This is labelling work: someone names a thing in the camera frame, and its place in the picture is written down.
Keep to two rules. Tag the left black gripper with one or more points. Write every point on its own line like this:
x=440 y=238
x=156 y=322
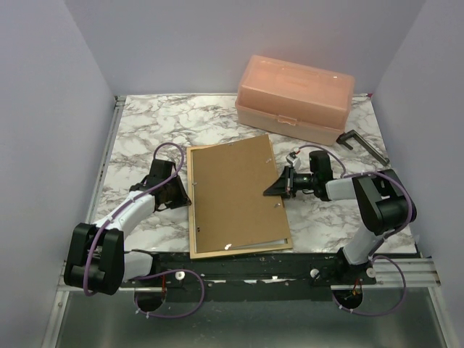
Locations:
x=183 y=199

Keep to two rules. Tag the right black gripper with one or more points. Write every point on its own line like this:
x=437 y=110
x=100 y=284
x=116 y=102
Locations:
x=284 y=186

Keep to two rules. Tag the glossy photo print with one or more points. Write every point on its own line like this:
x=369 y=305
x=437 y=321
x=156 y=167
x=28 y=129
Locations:
x=261 y=245

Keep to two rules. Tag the brown frame backing board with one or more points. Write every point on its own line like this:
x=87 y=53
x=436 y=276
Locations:
x=235 y=192

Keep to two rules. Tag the green and wood picture frame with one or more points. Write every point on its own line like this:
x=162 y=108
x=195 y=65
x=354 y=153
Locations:
x=192 y=224

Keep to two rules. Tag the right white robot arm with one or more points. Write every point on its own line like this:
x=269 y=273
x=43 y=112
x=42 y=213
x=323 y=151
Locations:
x=384 y=204

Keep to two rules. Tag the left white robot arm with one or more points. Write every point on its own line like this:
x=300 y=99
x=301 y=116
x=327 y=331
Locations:
x=97 y=258

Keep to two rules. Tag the black metal clamp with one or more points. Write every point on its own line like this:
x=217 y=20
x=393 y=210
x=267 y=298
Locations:
x=353 y=134

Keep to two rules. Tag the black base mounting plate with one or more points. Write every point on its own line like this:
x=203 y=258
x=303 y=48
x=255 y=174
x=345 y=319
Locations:
x=253 y=277

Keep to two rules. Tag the orange translucent plastic box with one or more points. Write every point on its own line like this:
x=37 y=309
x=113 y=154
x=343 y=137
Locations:
x=294 y=100

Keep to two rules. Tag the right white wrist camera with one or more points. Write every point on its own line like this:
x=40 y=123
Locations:
x=293 y=159

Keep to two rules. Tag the aluminium rail frame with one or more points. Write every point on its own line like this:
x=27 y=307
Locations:
x=194 y=120

